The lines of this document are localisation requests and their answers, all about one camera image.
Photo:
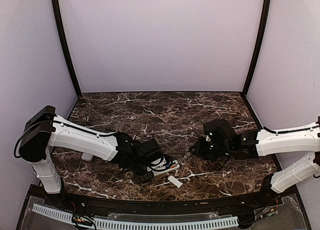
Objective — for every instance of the white battery cover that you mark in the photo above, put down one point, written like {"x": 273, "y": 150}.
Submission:
{"x": 175, "y": 181}

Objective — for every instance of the black frame post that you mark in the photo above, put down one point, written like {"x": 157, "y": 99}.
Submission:
{"x": 65, "y": 47}
{"x": 257, "y": 47}

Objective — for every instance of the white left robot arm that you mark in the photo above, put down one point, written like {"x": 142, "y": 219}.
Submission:
{"x": 46, "y": 130}

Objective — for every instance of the white remote back side up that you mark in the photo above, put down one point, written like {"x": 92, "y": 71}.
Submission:
{"x": 87, "y": 157}

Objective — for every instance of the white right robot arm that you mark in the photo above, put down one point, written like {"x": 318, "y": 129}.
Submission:
{"x": 263, "y": 142}

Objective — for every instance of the black right frame post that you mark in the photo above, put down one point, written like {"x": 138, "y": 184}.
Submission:
{"x": 257, "y": 47}

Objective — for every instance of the slim white remote with QR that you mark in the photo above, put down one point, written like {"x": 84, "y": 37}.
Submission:
{"x": 165, "y": 169}

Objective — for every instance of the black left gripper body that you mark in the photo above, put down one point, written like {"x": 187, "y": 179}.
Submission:
{"x": 139, "y": 178}

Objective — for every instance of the black left frame post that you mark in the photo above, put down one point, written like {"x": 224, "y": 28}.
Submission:
{"x": 65, "y": 47}

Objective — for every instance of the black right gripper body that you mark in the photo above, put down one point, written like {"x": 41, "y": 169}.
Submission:
{"x": 212, "y": 152}

